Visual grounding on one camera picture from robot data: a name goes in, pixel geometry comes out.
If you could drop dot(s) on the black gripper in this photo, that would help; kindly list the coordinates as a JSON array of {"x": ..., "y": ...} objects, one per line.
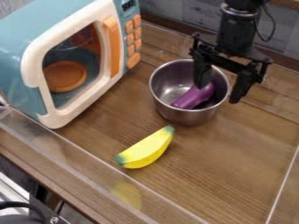
[{"x": 247, "y": 64}]

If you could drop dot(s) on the purple toy eggplant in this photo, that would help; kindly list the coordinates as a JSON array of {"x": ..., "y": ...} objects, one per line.
[{"x": 194, "y": 97}]

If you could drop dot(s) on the silver metal pot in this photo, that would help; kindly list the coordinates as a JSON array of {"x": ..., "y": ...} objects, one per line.
[{"x": 170, "y": 82}]

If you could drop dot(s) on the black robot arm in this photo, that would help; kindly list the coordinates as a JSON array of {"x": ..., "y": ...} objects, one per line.
[{"x": 231, "y": 50}]

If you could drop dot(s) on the yellow toy banana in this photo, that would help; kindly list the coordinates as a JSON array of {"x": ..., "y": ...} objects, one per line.
[{"x": 147, "y": 150}]

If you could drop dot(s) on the orange microwave turntable plate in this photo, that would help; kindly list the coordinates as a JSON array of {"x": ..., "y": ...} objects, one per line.
[{"x": 65, "y": 75}]

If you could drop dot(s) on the blue toy microwave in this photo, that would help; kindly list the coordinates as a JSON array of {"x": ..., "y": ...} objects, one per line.
[{"x": 95, "y": 32}]

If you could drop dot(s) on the black clamp bracket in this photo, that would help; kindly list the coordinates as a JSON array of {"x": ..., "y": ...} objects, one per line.
[{"x": 51, "y": 216}]

